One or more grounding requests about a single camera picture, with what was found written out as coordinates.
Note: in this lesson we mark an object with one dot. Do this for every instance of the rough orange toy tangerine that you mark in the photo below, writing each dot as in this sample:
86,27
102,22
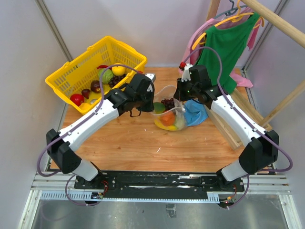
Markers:
167,118

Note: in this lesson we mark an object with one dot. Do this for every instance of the yellow toy bell pepper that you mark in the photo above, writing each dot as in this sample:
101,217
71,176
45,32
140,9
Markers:
85,106

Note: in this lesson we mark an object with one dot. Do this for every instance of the yellow green toy mango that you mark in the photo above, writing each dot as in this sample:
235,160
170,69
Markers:
159,107

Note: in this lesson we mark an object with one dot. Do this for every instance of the grey clothes hanger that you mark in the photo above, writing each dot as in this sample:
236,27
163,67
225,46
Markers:
234,10

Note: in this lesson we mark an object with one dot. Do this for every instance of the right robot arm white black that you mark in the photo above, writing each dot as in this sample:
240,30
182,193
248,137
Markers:
260,145

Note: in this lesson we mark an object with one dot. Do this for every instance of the red toy apple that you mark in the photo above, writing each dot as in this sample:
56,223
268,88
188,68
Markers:
77,99

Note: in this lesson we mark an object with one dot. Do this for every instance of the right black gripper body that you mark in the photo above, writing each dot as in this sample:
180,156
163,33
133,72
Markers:
186,90

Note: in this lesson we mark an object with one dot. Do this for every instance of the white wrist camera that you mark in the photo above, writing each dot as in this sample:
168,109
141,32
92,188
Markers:
151,76
186,74

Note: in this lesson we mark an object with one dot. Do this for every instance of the green shirt on hanger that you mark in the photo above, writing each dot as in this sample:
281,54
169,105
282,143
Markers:
229,40

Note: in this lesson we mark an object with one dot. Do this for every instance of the yellow toy apple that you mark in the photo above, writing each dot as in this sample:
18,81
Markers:
118,70

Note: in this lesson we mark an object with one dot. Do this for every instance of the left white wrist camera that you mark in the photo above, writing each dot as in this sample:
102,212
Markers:
151,76

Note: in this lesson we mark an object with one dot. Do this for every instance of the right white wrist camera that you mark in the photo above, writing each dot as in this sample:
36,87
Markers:
186,74

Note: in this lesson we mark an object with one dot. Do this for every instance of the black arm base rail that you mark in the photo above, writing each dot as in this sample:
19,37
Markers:
158,185

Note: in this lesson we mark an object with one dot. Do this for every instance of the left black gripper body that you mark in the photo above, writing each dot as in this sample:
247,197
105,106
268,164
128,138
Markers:
144,103

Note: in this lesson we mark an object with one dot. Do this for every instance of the dark purple toy fruit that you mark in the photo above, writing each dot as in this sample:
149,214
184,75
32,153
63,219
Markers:
95,86

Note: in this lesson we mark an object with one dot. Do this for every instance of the dark toy grapes bunch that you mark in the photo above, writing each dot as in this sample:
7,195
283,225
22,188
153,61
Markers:
115,80

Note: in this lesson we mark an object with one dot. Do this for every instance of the blue cartoon print cloth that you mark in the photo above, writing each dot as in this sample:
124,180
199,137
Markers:
195,113

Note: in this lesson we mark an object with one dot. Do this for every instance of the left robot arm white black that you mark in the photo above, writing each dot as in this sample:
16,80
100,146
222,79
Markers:
67,141

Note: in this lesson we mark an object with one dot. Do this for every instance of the white toy garlic bulb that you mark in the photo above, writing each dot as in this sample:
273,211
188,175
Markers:
180,123

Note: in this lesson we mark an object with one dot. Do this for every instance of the yellow plastic shopping basket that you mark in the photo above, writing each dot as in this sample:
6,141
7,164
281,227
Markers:
78,74

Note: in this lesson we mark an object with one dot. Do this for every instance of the dark red toy grapes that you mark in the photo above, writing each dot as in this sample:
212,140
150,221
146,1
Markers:
168,103

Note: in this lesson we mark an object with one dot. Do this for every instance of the yellow clothes hanger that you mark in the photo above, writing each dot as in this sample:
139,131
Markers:
202,40

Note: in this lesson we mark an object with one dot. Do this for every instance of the dark red toy fig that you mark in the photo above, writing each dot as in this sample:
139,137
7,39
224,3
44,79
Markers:
86,93

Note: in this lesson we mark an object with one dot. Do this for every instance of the wooden clothes rack frame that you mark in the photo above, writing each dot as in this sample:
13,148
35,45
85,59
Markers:
276,66

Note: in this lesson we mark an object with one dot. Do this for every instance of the clear dotted zip top bag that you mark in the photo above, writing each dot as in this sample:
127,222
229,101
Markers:
167,93

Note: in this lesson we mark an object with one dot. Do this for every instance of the red toy chili pepper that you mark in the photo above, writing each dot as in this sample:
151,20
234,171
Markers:
102,66

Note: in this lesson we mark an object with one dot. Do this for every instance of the yellow toy banana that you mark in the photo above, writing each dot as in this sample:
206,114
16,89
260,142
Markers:
161,126

